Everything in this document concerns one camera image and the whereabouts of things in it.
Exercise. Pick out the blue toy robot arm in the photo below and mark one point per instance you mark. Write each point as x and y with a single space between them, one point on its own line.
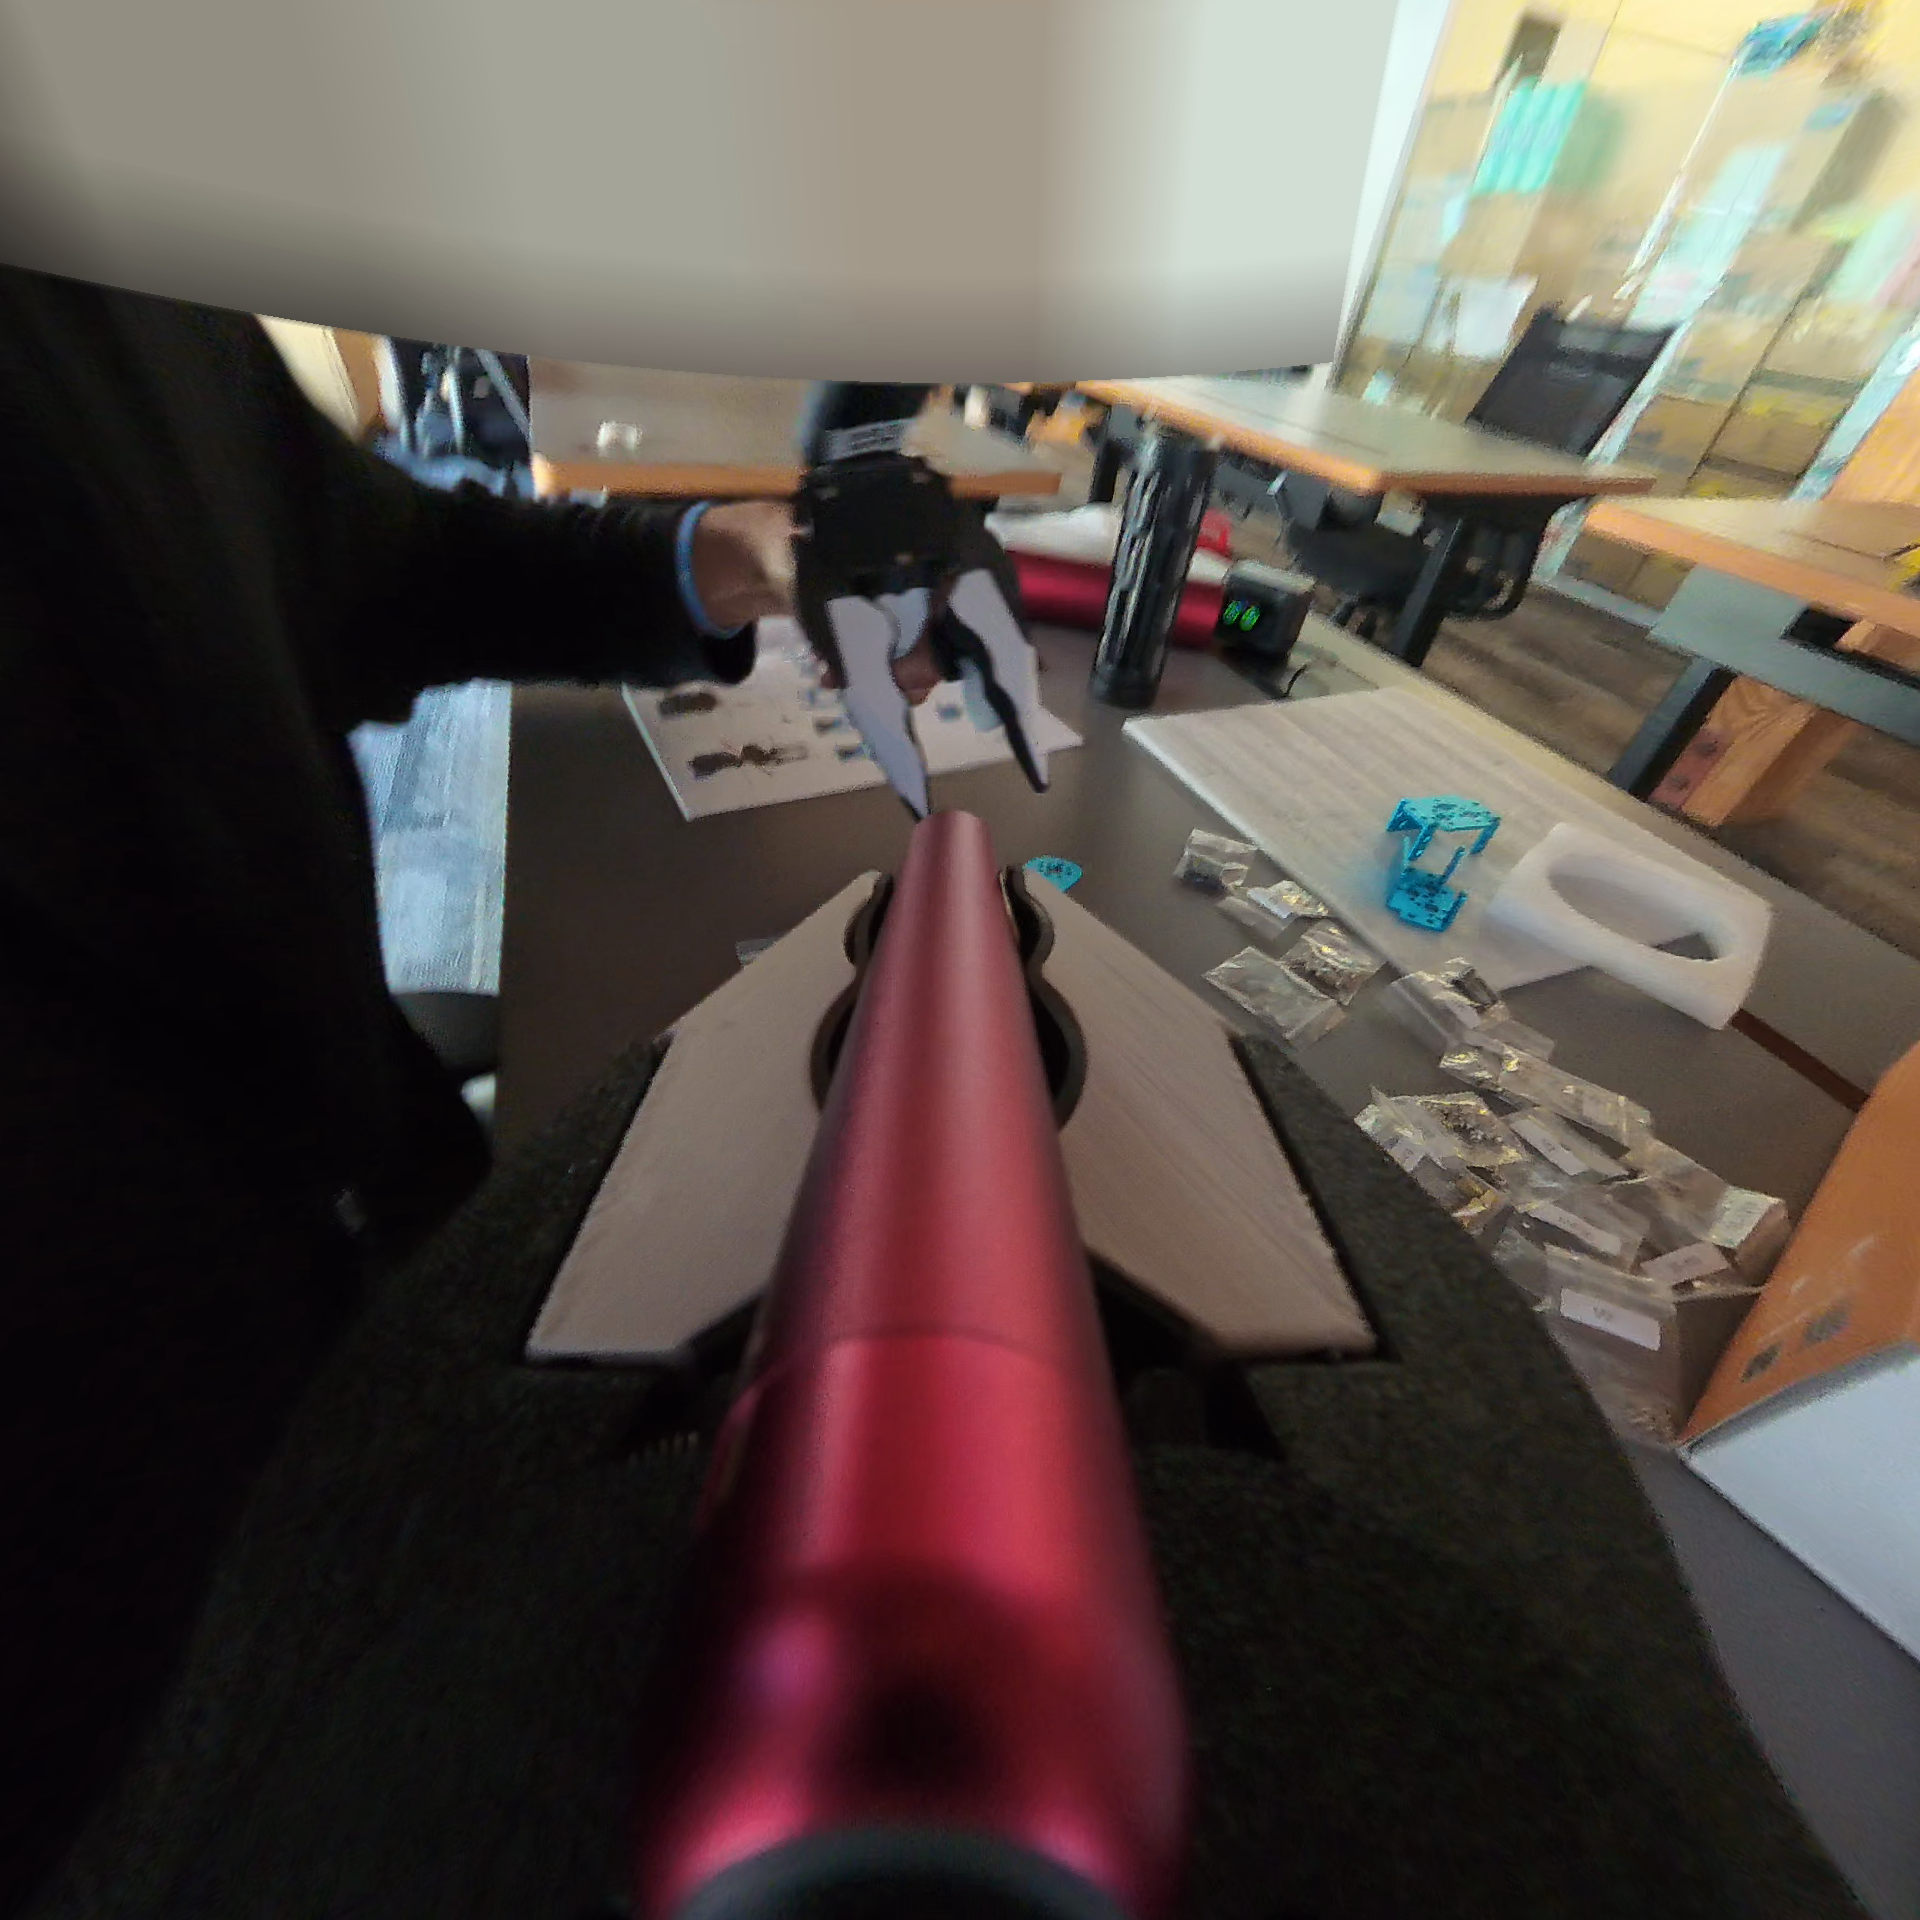
1052 873

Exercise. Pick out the person's black-clad torso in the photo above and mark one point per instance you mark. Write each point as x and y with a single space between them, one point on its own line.
151 900

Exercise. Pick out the black cylindrical bottle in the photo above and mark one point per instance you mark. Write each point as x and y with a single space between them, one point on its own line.
1149 600

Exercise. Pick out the white ribbed foam sheet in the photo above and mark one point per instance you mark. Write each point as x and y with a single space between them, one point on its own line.
1321 764

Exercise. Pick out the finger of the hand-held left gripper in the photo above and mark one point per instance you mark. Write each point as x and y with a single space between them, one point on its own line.
870 675
999 645

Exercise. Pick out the person's left forearm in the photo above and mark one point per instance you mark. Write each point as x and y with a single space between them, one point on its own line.
571 600

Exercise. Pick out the red electric screwdriver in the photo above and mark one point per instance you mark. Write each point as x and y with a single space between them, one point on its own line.
931 1424

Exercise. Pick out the orange and white cardboard box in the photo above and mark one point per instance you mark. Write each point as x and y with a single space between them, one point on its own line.
1814 1441

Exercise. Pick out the pile of small screw bags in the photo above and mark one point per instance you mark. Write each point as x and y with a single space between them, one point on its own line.
1500 1141

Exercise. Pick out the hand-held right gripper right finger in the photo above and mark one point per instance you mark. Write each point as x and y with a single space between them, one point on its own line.
1184 1185

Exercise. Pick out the person's left hand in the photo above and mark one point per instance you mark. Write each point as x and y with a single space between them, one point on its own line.
742 562

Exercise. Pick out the red metal cylinder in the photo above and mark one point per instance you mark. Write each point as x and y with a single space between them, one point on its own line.
1051 585

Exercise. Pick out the black charger with green display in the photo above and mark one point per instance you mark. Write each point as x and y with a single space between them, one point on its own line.
1260 615

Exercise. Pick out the grey work desk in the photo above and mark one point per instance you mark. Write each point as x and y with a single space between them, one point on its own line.
601 931

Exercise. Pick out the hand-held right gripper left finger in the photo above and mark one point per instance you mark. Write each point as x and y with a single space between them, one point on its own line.
674 1201

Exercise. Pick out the blue metal bracket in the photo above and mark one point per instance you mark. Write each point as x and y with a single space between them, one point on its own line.
1419 900

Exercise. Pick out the desk with orange edge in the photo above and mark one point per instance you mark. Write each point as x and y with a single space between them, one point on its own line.
1800 549
674 434
1351 428

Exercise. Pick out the white foam frame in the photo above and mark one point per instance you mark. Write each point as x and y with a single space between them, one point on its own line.
1544 884

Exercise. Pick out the black office chair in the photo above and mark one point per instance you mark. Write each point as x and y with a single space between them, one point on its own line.
1575 374

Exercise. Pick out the printed instruction sheet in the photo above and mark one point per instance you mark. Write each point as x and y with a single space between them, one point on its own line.
751 751

